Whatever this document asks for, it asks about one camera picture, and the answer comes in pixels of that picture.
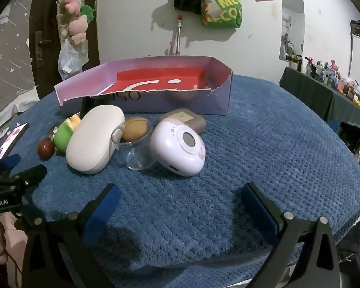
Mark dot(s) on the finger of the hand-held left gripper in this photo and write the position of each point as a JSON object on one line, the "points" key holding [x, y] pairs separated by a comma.
{"points": [[7, 161], [30, 174]]}

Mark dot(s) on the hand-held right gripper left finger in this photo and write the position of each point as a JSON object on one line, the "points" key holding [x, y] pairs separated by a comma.
{"points": [[105, 204]]}

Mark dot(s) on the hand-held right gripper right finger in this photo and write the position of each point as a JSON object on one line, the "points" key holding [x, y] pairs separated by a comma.
{"points": [[258, 207]]}

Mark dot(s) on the red-brown ball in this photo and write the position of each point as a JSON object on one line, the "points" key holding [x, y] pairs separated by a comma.
{"points": [[46, 150]]}

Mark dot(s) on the green frog toy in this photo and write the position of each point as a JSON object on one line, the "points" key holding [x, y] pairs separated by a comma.
{"points": [[63, 136]]}

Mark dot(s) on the clear plastic capsule half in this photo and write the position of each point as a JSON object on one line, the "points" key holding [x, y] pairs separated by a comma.
{"points": [[117, 140], [141, 160]]}

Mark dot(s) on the white oval case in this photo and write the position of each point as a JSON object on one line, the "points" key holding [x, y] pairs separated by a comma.
{"points": [[93, 139]]}

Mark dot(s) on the black cylinder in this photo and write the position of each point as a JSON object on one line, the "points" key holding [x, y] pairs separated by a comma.
{"points": [[84, 106]]}

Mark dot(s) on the pink oval device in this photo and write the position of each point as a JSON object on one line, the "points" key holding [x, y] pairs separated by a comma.
{"points": [[180, 147]]}

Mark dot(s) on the brown square case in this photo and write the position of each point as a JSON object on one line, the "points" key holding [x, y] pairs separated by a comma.
{"points": [[192, 120]]}

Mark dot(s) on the pink cardboard box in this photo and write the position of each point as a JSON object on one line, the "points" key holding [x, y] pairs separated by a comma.
{"points": [[183, 99]]}

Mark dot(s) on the person's left hand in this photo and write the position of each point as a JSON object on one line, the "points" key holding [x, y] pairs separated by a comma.
{"points": [[0, 246]]}

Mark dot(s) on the black smartphone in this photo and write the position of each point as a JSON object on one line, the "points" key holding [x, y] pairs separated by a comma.
{"points": [[10, 139]]}

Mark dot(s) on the crumpled white sheet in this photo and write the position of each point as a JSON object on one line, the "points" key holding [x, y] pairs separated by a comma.
{"points": [[18, 105]]}

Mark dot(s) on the clear plastic bag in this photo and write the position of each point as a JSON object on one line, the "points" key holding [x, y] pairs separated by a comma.
{"points": [[67, 61]]}

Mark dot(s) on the dark brown door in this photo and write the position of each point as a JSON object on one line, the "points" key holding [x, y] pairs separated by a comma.
{"points": [[45, 15]]}

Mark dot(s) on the pink plush toy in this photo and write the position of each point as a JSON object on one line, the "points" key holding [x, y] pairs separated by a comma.
{"points": [[72, 3], [78, 27]]}

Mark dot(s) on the row of bottles and figurines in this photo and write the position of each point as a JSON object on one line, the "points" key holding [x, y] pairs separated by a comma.
{"points": [[333, 75]]}

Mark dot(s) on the green plush toy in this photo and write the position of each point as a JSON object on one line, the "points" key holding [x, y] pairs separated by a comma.
{"points": [[88, 12]]}

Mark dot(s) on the white and pink stick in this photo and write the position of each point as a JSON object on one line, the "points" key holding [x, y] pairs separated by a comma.
{"points": [[177, 36]]}

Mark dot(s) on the green tote bag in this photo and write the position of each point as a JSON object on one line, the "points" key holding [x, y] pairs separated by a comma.
{"points": [[225, 7]]}

